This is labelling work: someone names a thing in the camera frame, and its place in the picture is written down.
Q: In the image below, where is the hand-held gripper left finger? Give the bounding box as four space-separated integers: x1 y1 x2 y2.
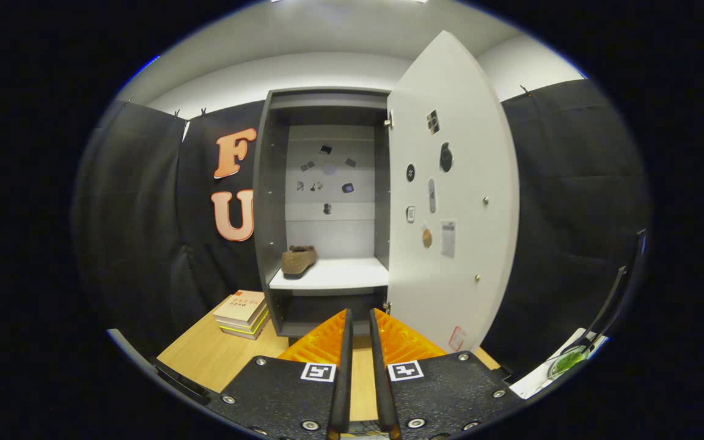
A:
219 308 354 440

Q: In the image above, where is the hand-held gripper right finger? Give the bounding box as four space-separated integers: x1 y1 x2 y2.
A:
368 307 522 440

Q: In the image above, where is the brown fuzzy shoe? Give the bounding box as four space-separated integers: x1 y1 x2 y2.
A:
280 245 318 276

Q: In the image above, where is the dark grey shoe cabinet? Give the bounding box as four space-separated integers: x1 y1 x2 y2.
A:
253 87 392 338

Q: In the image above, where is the white shoe cabinet door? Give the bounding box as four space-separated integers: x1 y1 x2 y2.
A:
386 31 521 354

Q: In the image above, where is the stack of books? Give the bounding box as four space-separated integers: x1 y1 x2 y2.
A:
213 290 270 340

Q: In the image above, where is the white side table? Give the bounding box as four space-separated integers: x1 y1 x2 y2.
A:
508 333 609 399

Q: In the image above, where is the green object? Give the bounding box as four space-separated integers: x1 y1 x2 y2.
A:
549 345 591 378

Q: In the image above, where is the black backdrop cloth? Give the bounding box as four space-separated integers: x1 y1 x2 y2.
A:
71 78 652 380

